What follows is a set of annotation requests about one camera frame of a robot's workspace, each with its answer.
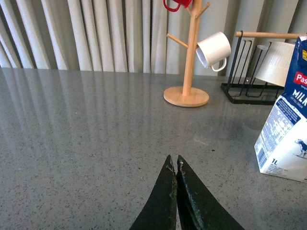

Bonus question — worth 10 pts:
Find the white mug on tree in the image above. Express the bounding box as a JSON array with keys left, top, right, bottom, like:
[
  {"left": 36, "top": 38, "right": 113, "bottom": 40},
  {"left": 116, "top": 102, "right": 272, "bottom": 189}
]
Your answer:
[{"left": 196, "top": 32, "right": 231, "bottom": 72}]

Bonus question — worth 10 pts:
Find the cream ribbed mug left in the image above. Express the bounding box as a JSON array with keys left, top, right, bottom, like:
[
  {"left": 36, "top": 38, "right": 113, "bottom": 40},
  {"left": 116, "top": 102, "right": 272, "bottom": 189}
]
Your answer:
[{"left": 255, "top": 42, "right": 295, "bottom": 87}]

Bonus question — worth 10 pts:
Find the wooden mug tree stand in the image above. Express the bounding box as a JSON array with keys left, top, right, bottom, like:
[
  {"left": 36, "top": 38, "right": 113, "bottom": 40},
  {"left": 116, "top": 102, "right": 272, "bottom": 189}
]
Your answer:
[{"left": 164, "top": 0, "right": 211, "bottom": 108}]

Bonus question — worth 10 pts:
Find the black wire mug rack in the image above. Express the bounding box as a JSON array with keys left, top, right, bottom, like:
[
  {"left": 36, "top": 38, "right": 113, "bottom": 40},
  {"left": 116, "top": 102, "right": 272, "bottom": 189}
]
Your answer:
[{"left": 221, "top": 31, "right": 300, "bottom": 105}]

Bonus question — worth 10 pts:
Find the red enamel mug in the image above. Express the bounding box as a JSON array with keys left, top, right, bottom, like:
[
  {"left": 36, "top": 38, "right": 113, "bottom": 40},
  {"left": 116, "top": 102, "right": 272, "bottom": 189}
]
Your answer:
[{"left": 163, "top": 0, "right": 192, "bottom": 12}]

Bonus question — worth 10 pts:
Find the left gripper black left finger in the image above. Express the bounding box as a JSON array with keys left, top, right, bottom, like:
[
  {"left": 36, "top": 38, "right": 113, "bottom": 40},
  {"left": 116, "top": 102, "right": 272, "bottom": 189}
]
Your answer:
[{"left": 130, "top": 155, "right": 177, "bottom": 230}]

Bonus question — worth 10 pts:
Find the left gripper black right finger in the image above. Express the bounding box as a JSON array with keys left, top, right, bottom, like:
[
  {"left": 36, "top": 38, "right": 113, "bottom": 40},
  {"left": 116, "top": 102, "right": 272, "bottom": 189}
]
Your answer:
[{"left": 177, "top": 155, "right": 243, "bottom": 230}]

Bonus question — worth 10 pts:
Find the grey pleated curtain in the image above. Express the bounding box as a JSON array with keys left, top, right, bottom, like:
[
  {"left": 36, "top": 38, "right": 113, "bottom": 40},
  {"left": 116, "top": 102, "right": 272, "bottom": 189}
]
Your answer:
[{"left": 0, "top": 0, "right": 307, "bottom": 74}]

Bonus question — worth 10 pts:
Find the blue white milk carton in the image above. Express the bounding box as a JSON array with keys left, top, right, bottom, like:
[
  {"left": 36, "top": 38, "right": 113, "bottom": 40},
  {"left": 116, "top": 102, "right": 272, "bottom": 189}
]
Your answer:
[{"left": 254, "top": 36, "right": 307, "bottom": 183}]

